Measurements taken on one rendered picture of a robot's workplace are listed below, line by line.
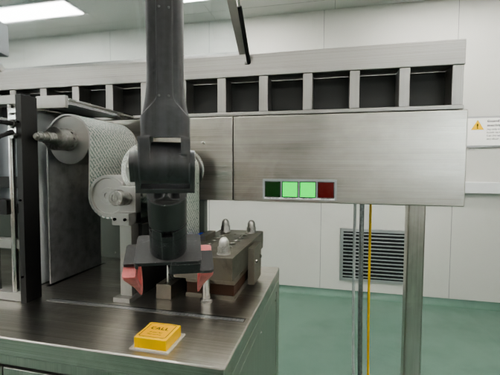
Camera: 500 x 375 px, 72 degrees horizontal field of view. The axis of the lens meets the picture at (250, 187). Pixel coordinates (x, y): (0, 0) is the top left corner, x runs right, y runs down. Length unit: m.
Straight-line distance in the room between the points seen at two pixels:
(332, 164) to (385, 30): 2.70
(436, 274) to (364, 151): 2.69
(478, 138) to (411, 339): 2.54
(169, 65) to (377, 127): 0.85
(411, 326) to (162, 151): 1.22
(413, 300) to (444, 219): 2.29
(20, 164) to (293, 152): 0.79
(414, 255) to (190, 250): 1.00
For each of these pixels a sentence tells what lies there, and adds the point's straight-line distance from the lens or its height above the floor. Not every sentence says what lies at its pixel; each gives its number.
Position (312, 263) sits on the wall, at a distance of 3.65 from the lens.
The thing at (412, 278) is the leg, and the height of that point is 0.86.
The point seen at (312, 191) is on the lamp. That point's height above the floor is 1.18.
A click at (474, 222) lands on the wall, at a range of 3.77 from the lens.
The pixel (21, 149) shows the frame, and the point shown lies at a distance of 1.06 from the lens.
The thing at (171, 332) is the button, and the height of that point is 0.92.
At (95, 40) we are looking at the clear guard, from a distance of 1.51.
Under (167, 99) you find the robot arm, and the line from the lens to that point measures 0.47.
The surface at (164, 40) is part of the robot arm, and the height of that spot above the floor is 1.41.
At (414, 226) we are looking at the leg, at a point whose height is 1.05.
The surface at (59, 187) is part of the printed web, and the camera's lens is 1.22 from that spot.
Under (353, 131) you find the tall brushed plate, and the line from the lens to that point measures 1.20.
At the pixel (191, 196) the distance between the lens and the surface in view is 1.13.
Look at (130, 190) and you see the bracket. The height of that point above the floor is 1.19.
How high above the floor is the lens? 1.25
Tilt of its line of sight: 3 degrees down
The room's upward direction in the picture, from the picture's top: straight up
